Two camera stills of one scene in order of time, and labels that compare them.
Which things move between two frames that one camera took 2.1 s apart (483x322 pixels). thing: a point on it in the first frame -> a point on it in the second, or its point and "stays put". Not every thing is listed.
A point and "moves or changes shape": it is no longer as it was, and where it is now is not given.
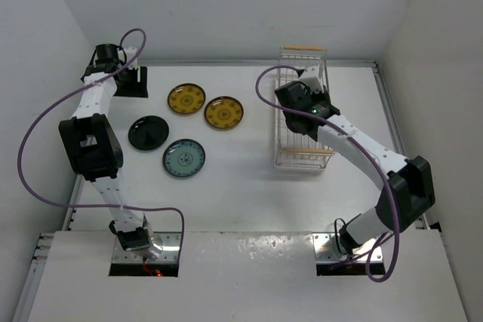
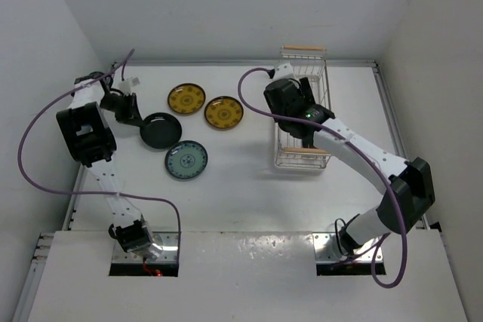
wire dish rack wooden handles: (293, 149) stays put
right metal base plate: (324, 252) stays put
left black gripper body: (130, 87) -> (123, 106)
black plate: (148, 132) moves or changes shape
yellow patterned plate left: (186, 99) stays put
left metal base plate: (170, 253) stays put
